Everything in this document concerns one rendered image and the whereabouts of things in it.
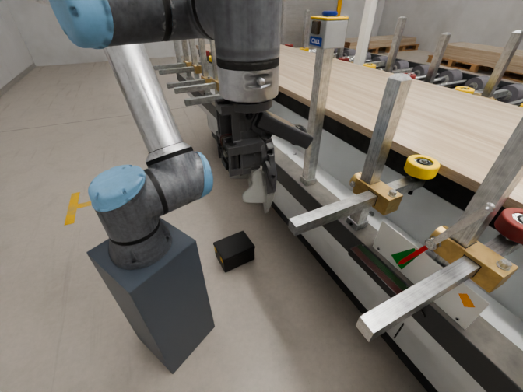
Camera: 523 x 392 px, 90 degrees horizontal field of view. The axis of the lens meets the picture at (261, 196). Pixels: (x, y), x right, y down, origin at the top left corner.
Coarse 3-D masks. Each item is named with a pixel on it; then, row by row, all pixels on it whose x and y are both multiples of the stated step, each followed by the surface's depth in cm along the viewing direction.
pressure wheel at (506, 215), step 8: (512, 208) 55; (520, 208) 55; (504, 216) 53; (512, 216) 53; (520, 216) 54; (496, 224) 55; (504, 224) 53; (512, 224) 52; (520, 224) 51; (504, 232) 53; (512, 232) 52; (520, 232) 51; (512, 240) 52; (520, 240) 51
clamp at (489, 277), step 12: (444, 228) 56; (444, 240) 54; (444, 252) 55; (456, 252) 52; (468, 252) 50; (480, 252) 50; (492, 252) 50; (480, 264) 49; (492, 264) 48; (480, 276) 50; (492, 276) 48; (504, 276) 46; (492, 288) 48
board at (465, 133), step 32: (288, 64) 175; (352, 64) 175; (352, 96) 118; (416, 96) 118; (448, 96) 118; (480, 96) 118; (352, 128) 97; (416, 128) 90; (448, 128) 90; (480, 128) 90; (512, 128) 90; (448, 160) 73; (480, 160) 73; (512, 192) 61
